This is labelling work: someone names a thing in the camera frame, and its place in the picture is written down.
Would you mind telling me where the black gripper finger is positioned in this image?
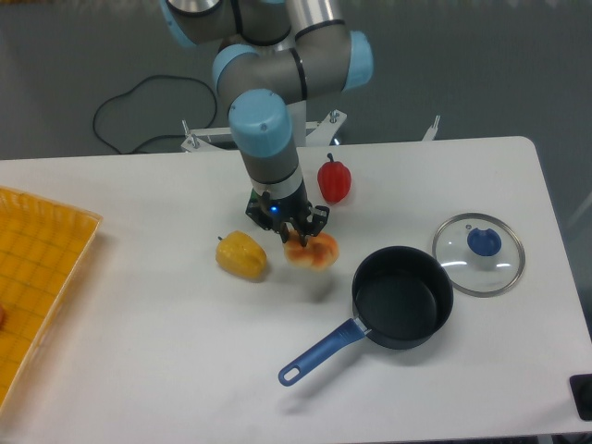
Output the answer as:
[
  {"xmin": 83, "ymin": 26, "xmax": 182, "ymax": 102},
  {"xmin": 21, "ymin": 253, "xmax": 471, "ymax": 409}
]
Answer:
[
  {"xmin": 245, "ymin": 193, "xmax": 290, "ymax": 242},
  {"xmin": 295, "ymin": 204, "xmax": 330, "ymax": 246}
]

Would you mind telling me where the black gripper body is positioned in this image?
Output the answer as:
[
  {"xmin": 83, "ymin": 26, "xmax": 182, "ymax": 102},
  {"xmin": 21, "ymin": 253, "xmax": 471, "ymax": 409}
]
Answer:
[{"xmin": 261, "ymin": 181, "xmax": 309, "ymax": 229}]

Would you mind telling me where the orange bread roll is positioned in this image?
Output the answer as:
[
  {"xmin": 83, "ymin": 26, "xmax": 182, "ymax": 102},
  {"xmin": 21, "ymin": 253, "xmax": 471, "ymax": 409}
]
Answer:
[{"xmin": 284, "ymin": 230, "xmax": 339, "ymax": 271}]

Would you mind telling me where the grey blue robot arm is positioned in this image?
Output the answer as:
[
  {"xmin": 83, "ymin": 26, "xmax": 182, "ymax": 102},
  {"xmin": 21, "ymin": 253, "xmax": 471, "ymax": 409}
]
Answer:
[{"xmin": 163, "ymin": 1, "xmax": 374, "ymax": 244}]

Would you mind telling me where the red bell pepper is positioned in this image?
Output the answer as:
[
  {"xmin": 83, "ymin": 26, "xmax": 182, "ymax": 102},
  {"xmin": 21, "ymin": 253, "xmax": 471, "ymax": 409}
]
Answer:
[{"xmin": 317, "ymin": 153, "xmax": 352, "ymax": 204}]

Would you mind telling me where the yellow bell pepper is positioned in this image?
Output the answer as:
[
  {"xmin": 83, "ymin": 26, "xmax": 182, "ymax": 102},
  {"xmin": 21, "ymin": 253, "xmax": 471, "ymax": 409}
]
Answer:
[{"xmin": 216, "ymin": 231, "xmax": 267, "ymax": 280}]

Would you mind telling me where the glass lid blue knob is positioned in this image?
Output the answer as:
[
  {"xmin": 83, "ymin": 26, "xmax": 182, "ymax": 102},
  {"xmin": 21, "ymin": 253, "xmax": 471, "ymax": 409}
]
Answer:
[{"xmin": 431, "ymin": 213, "xmax": 526, "ymax": 298}]

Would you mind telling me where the yellow woven basket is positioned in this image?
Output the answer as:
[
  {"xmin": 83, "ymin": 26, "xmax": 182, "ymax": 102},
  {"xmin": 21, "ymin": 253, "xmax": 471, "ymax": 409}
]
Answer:
[{"xmin": 1, "ymin": 186, "xmax": 103, "ymax": 405}]

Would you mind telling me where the black box table corner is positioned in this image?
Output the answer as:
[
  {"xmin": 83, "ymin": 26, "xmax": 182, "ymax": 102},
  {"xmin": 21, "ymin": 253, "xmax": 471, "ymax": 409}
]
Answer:
[{"xmin": 569, "ymin": 374, "xmax": 592, "ymax": 421}]

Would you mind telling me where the dark saucepan blue handle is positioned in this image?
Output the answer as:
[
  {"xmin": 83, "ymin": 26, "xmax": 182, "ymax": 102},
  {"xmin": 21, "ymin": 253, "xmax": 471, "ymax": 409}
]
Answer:
[{"xmin": 277, "ymin": 246, "xmax": 454, "ymax": 387}]

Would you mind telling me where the black floor cable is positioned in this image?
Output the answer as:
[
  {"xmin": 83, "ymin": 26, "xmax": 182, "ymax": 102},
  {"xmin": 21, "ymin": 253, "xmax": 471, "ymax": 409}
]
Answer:
[{"xmin": 92, "ymin": 74, "xmax": 218, "ymax": 155}]

